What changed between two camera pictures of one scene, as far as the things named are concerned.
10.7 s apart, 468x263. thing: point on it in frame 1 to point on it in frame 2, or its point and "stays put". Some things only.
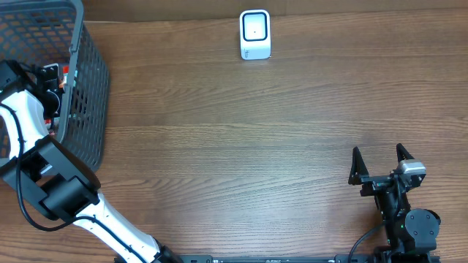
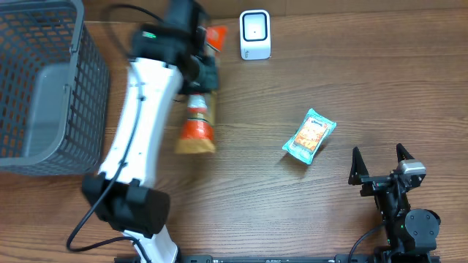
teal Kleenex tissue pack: [66, 78] to [310, 136]
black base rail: [308, 258] stays put
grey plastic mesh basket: [53, 32] stays put
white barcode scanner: [255, 33] stays put
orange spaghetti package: [61, 83] to [197, 136]
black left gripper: [47, 85] to [206, 75]
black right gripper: [380, 183] stays put
